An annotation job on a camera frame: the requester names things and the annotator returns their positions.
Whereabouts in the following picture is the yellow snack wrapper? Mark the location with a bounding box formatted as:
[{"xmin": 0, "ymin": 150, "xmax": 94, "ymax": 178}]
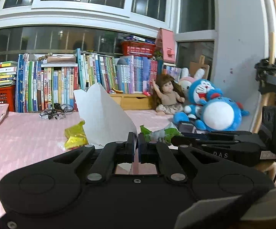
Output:
[{"xmin": 64, "ymin": 120, "xmax": 89, "ymax": 151}]

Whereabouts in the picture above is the black clamp mount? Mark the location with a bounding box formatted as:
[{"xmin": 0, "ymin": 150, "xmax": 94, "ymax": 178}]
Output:
[{"xmin": 255, "ymin": 58, "xmax": 276, "ymax": 96}]

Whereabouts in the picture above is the wooden drawer organizer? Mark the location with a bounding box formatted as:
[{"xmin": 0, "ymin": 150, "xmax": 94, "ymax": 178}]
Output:
[{"xmin": 109, "ymin": 93, "xmax": 157, "ymax": 110}]

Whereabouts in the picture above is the pink white bunny plush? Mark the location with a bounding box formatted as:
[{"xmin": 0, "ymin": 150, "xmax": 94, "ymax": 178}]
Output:
[{"xmin": 178, "ymin": 68, "xmax": 205, "ymax": 90}]

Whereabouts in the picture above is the green snack wrapper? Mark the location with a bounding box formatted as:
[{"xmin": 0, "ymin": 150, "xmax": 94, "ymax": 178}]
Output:
[{"xmin": 140, "ymin": 122, "xmax": 184, "ymax": 146}]

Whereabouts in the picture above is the row of upright books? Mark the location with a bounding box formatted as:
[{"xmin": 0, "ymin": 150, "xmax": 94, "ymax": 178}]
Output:
[{"xmin": 16, "ymin": 49, "xmax": 184, "ymax": 112}]

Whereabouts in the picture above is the brown cardboard box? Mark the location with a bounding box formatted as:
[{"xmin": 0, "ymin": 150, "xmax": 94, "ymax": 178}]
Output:
[{"xmin": 41, "ymin": 55, "xmax": 78, "ymax": 65}]

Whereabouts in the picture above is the brown haired doll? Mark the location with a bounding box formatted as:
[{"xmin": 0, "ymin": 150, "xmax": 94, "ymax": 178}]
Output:
[{"xmin": 149, "ymin": 74, "xmax": 186, "ymax": 114}]

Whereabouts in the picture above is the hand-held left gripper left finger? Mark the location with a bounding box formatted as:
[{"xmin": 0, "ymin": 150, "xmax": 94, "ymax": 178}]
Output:
[{"xmin": 50, "ymin": 132, "xmax": 137, "ymax": 184}]

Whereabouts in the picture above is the red basket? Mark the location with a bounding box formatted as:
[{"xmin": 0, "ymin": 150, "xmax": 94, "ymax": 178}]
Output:
[{"xmin": 121, "ymin": 41, "xmax": 156, "ymax": 58}]

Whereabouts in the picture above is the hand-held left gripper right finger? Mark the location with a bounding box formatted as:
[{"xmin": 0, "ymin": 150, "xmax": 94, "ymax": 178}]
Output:
[{"xmin": 138, "ymin": 134, "xmax": 226, "ymax": 184}]

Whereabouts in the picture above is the pink toy house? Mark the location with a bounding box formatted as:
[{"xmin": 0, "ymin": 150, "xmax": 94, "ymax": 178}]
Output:
[{"xmin": 155, "ymin": 28, "xmax": 177, "ymax": 62}]

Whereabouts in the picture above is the small wooden easel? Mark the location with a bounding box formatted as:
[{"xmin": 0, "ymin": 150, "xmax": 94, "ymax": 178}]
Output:
[{"xmin": 189, "ymin": 55, "xmax": 210, "ymax": 80}]

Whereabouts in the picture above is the small black box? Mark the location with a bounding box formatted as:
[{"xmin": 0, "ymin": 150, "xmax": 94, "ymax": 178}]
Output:
[{"xmin": 177, "ymin": 122, "xmax": 197, "ymax": 133}]

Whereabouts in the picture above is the pink striped sheet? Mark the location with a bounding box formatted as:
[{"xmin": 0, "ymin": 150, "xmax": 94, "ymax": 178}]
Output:
[{"xmin": 0, "ymin": 110, "xmax": 184, "ymax": 220}]

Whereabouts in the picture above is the red plastic crate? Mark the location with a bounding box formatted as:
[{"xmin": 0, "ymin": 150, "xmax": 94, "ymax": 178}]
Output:
[{"xmin": 0, "ymin": 85, "xmax": 16, "ymax": 111}]

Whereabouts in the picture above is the blue cat plush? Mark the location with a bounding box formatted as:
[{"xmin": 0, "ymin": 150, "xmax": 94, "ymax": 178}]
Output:
[{"xmin": 174, "ymin": 79, "xmax": 224, "ymax": 130}]

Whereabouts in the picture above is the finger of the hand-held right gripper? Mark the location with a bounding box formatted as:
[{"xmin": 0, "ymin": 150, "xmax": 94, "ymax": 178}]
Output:
[
  {"xmin": 180, "ymin": 131, "xmax": 253, "ymax": 139},
  {"xmin": 171, "ymin": 135, "xmax": 243, "ymax": 147}
]

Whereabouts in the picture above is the white window frame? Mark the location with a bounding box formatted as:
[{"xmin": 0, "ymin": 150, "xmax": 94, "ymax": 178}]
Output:
[{"xmin": 0, "ymin": 0, "xmax": 217, "ymax": 61}]

